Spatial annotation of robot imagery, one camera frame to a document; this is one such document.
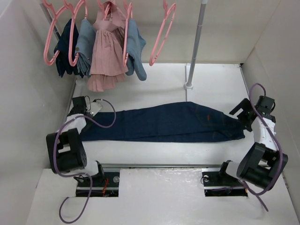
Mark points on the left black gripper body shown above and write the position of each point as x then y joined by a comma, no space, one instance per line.
90,115

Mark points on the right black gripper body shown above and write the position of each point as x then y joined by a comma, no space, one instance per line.
243,117

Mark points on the dark blue jeans trousers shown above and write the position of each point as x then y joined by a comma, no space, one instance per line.
181,122

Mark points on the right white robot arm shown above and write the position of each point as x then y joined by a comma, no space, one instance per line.
263,163

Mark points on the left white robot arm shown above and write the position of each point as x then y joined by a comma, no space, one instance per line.
66,152

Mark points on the pink hanger far left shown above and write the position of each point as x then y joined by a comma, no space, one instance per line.
55,15

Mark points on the pink hanger with light jeans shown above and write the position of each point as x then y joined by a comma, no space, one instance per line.
128,8

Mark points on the pink hanger with dress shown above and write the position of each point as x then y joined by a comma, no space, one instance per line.
107,11

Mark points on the empty pink hanger right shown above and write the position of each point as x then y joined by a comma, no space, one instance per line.
166,25

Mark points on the pink hanging dress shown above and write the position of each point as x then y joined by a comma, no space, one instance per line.
107,67

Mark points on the right grey rack pole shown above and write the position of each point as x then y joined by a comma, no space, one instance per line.
188,84

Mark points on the grey rack pole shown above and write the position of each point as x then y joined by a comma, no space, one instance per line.
49,18
188,84

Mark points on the right white rack foot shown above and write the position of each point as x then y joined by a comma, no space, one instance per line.
189,91

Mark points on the dark blue hanging garment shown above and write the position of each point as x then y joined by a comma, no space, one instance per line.
62,62

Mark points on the light blue hanging jeans left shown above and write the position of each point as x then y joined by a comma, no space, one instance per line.
84,47

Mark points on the light blue hanging jeans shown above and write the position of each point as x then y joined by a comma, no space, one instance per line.
84,47
135,45

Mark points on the light blue hanging jeans right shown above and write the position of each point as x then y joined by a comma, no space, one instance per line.
135,45

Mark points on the left grey rack pole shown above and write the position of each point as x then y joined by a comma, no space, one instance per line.
49,18

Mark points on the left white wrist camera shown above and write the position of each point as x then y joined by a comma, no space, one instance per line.
95,107

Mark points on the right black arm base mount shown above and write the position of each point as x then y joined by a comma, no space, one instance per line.
221,185

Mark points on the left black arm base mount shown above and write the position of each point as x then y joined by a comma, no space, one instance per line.
102,186

